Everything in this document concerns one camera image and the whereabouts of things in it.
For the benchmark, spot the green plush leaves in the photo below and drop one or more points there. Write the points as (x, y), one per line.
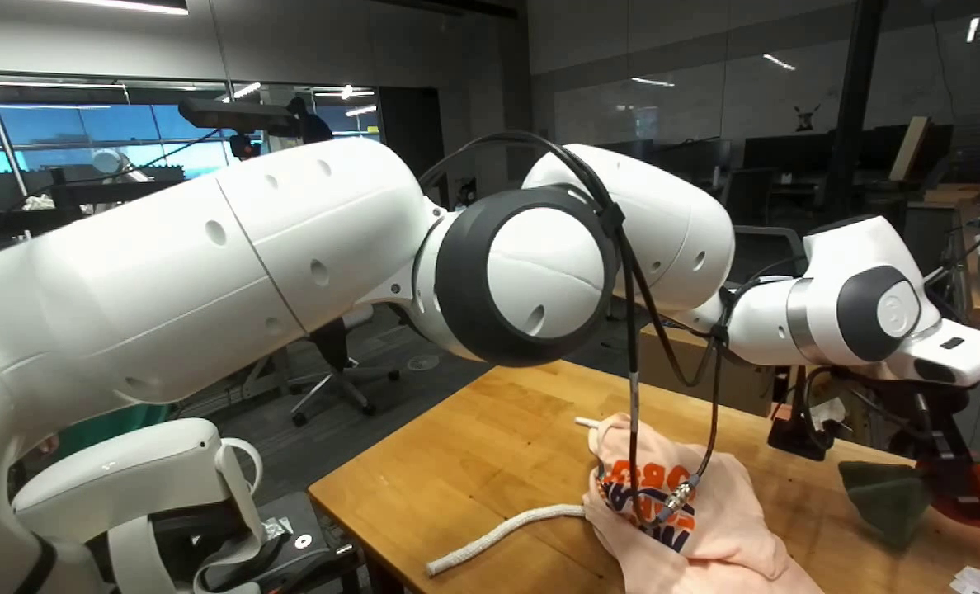
(886, 498)

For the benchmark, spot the black office chair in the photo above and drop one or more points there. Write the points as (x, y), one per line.
(334, 374)

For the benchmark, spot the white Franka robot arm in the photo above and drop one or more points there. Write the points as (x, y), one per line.
(236, 276)

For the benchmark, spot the pale t-shirt with orange print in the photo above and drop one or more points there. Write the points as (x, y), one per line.
(721, 530)

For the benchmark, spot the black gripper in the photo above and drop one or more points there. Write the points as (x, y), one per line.
(926, 416)

